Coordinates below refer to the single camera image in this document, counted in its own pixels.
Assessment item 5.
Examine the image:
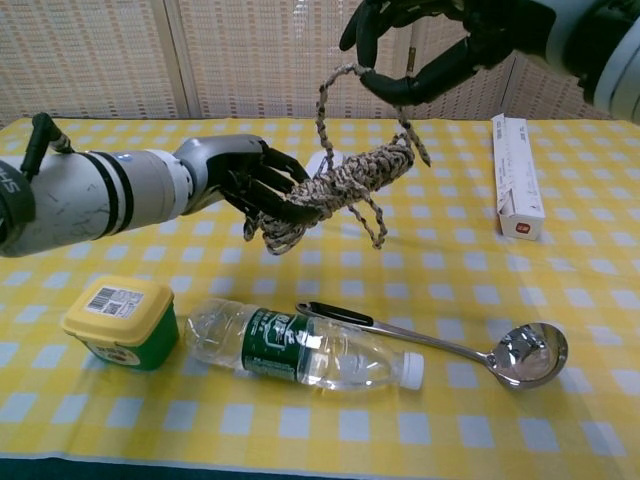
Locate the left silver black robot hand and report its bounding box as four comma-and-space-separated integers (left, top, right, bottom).
175, 133, 321, 231

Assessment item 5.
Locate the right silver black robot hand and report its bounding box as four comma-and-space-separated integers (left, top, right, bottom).
338, 0, 556, 107

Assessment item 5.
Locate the braided beige rope bundle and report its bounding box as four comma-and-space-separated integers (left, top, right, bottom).
243, 63, 435, 256

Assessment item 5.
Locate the woven bamboo screen panel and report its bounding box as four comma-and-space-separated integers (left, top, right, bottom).
394, 9, 519, 120
502, 52, 619, 121
0, 0, 190, 129
167, 0, 401, 120

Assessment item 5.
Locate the long white cardboard box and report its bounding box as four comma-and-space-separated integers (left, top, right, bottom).
490, 113, 546, 241

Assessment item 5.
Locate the yellow lidded green tub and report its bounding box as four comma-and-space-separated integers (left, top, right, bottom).
59, 274, 180, 372

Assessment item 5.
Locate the clear green-label plastic bottle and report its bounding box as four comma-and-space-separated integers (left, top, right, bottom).
184, 298, 426, 396

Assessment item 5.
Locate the yellow white checkered tablecloth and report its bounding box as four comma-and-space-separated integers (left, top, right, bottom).
0, 117, 640, 476

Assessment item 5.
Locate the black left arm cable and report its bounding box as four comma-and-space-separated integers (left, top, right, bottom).
22, 112, 76, 179

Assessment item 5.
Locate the steel ladle black handle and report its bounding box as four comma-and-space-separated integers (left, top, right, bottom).
294, 301, 570, 390

